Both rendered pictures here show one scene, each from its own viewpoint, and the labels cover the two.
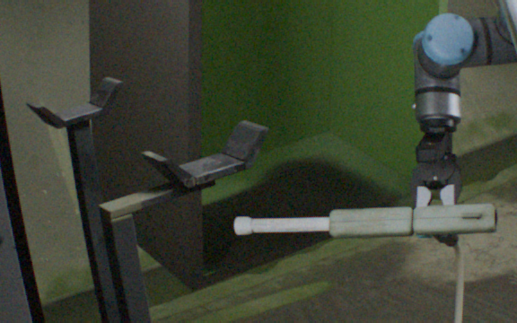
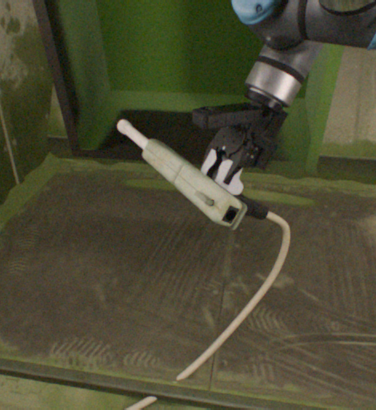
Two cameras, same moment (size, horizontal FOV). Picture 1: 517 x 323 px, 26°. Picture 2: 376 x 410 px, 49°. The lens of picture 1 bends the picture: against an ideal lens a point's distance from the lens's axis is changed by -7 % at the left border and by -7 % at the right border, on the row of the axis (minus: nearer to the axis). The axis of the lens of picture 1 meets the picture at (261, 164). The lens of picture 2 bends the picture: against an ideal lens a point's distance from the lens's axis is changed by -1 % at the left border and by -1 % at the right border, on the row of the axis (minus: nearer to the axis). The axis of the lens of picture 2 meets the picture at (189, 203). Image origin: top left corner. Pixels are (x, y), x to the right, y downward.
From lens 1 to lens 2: 164 cm
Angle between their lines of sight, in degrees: 40
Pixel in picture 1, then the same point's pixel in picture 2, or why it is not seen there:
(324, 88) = not seen: hidden behind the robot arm
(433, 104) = (254, 74)
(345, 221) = (150, 150)
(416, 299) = (344, 243)
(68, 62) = not seen: hidden behind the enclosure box
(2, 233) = not seen: outside the picture
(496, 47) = (312, 11)
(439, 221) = (188, 187)
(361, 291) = (322, 217)
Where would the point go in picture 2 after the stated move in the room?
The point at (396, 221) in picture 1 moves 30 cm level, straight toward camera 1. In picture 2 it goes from (169, 168) to (10, 230)
